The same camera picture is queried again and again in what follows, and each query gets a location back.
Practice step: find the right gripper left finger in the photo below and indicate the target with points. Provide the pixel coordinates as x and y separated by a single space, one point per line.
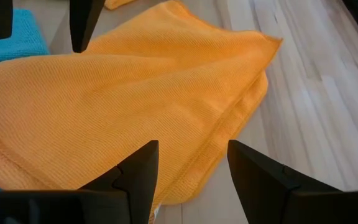
138 177

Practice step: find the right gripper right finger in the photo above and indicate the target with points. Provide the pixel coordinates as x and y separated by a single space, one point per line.
256 183

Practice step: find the orange microfiber towel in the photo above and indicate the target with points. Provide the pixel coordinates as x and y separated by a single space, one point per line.
117 3
120 102

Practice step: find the blue microfiber towel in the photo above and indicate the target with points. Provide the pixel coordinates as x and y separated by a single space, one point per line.
23 40

